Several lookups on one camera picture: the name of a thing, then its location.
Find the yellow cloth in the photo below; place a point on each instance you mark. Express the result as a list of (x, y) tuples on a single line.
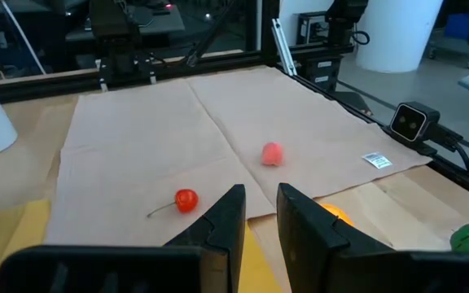
[(23, 228)]

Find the beige cloth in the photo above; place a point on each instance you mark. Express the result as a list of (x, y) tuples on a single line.
[(137, 142)]

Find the red toy cherry with stem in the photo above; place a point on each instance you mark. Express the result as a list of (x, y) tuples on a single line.
[(186, 200)]

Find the black labelled control box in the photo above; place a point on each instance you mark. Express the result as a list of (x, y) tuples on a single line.
[(320, 77)]

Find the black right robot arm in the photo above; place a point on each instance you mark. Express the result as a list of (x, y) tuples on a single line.
[(114, 40)]

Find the smooth orange toy fruit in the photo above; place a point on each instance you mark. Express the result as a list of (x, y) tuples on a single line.
[(340, 213)]

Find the white round pillar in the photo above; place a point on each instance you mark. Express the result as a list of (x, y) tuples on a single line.
[(397, 32)]

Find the pink toy peach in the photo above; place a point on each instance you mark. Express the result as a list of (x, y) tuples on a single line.
[(272, 154)]

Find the small black camera box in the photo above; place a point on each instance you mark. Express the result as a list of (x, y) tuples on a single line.
[(411, 122)]

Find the white cloth label tag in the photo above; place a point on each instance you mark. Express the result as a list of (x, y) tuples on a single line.
[(377, 160)]

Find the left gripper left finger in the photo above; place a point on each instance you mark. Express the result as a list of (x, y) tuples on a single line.
[(218, 244)]

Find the silver aluminium bracket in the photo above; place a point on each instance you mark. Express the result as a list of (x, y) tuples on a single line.
[(283, 49)]

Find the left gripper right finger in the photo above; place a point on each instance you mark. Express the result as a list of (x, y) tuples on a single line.
[(312, 252)]

